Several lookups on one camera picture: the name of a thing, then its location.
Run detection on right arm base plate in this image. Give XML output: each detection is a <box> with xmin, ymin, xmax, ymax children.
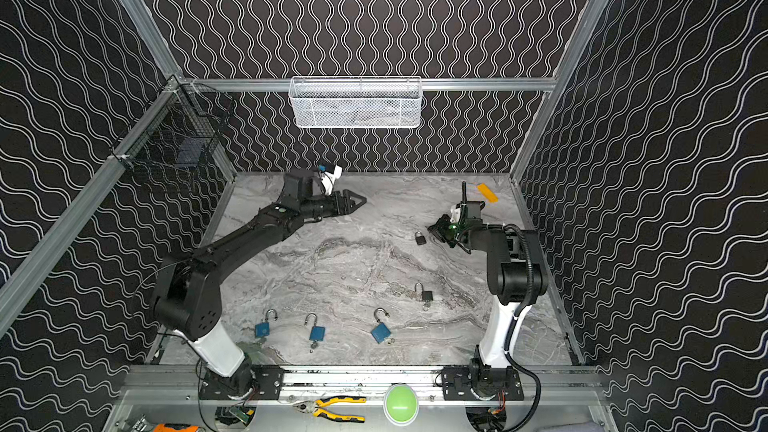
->
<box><xmin>438</xmin><ymin>363</ymin><xmax>525</xmax><ymax>401</ymax></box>

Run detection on yellow block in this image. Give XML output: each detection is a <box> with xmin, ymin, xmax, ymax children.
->
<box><xmin>477</xmin><ymin>183</ymin><xmax>499</xmax><ymax>203</ymax></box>

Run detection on right blue padlock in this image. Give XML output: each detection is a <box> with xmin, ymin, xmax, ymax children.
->
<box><xmin>371</xmin><ymin>307</ymin><xmax>392</xmax><ymax>344</ymax></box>

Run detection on blue padlock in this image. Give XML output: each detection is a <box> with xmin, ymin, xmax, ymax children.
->
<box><xmin>254</xmin><ymin>308</ymin><xmax>279</xmax><ymax>345</ymax></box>
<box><xmin>304</xmin><ymin>312</ymin><xmax>325</xmax><ymax>353</ymax></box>
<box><xmin>371</xmin><ymin>307</ymin><xmax>392</xmax><ymax>344</ymax></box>

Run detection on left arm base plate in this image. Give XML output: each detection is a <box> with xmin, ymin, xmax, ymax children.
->
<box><xmin>198</xmin><ymin>365</ymin><xmax>285</xmax><ymax>402</ymax></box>

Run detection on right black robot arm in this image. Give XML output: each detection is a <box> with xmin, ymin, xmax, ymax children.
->
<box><xmin>428</xmin><ymin>183</ymin><xmax>548</xmax><ymax>401</ymax></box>

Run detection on black padlock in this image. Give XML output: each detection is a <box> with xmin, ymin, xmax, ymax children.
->
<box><xmin>414</xmin><ymin>232</ymin><xmax>427</xmax><ymax>246</ymax></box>
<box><xmin>414</xmin><ymin>282</ymin><xmax>434</xmax><ymax>311</ymax></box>

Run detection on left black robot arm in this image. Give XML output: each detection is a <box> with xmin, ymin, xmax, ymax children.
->
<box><xmin>149</xmin><ymin>168</ymin><xmax>367</xmax><ymax>399</ymax></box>

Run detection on green round button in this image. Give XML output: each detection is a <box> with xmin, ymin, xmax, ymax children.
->
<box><xmin>383</xmin><ymin>383</ymin><xmax>419</xmax><ymax>427</ymax></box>

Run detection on yellow handled pliers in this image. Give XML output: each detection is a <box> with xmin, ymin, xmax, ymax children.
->
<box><xmin>293</xmin><ymin>395</ymin><xmax>368</xmax><ymax>424</ymax></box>

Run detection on black wire basket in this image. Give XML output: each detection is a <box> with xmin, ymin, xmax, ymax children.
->
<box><xmin>116</xmin><ymin>76</ymin><xmax>235</xmax><ymax>196</ymax></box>

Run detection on green circuit board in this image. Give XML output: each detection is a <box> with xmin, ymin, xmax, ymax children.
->
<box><xmin>215</xmin><ymin>406</ymin><xmax>256</xmax><ymax>428</ymax></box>

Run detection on middle blue padlock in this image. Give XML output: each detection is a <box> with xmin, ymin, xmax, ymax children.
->
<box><xmin>304</xmin><ymin>312</ymin><xmax>325</xmax><ymax>353</ymax></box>

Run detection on white wire basket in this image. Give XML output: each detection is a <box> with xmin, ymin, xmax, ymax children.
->
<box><xmin>288</xmin><ymin>76</ymin><xmax>424</xmax><ymax>129</ymax></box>

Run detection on left blue padlock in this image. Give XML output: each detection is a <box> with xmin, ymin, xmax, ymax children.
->
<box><xmin>254</xmin><ymin>308</ymin><xmax>279</xmax><ymax>345</ymax></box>

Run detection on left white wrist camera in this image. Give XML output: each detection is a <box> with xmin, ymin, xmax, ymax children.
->
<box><xmin>318</xmin><ymin>164</ymin><xmax>343</xmax><ymax>193</ymax></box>

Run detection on orange tool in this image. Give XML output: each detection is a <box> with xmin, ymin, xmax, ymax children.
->
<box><xmin>152</xmin><ymin>423</ymin><xmax>201</xmax><ymax>432</ymax></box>

